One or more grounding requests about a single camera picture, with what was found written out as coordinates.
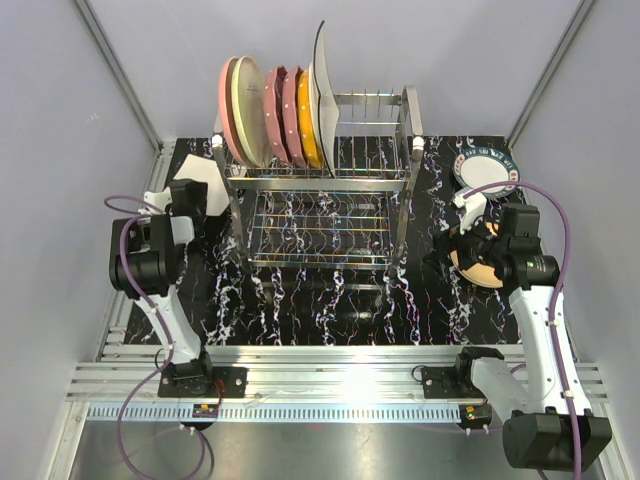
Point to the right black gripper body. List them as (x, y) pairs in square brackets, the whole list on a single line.
[(476, 248)]

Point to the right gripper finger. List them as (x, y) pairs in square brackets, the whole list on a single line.
[(444, 240), (435, 263)]

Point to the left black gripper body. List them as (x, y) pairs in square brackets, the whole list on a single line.
[(201, 205)]

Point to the beige tan round plate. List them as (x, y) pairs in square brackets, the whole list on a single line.
[(476, 272)]

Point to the square black-rimmed plate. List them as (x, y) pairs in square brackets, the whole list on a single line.
[(207, 171), (328, 109)]

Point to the teal-rimmed lettered plate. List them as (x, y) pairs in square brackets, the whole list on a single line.
[(478, 166)]

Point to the yellow dotted plate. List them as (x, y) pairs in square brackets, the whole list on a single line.
[(310, 147)]

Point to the pink dotted plate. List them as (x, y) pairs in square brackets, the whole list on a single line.
[(272, 108), (290, 117)]

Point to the white plate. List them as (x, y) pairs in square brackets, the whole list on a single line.
[(313, 98)]

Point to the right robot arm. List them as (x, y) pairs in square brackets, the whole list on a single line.
[(548, 422)]

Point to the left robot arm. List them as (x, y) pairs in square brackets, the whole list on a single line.
[(143, 265)]

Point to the stainless steel dish rack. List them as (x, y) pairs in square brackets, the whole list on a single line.
[(353, 218)]

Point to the pink round plate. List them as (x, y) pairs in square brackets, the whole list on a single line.
[(226, 112)]

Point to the cream round plate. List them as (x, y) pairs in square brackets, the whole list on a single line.
[(247, 92)]

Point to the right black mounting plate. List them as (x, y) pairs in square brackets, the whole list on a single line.
[(448, 383)]

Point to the black mounting plate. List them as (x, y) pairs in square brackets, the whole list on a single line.
[(230, 382), (448, 383)]

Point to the right small circuit board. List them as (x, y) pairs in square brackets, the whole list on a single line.
[(476, 416)]

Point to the small circuit board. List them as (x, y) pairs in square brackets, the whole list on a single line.
[(476, 416), (201, 410)]

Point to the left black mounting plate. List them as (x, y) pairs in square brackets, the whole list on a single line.
[(230, 382)]

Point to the left small circuit board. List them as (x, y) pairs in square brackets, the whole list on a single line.
[(201, 410)]

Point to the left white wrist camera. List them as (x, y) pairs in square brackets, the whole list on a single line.
[(182, 227)]

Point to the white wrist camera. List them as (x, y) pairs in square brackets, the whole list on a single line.
[(182, 227), (472, 204)]

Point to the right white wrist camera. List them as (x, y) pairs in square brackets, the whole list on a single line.
[(472, 204)]

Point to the left aluminium frame post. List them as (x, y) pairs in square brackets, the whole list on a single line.
[(106, 50)]

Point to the aluminium frame post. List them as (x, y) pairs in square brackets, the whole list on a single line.
[(106, 50), (563, 46)]

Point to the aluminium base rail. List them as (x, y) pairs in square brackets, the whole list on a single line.
[(294, 384)]

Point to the right aluminium frame post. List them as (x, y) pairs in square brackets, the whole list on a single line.
[(563, 46)]

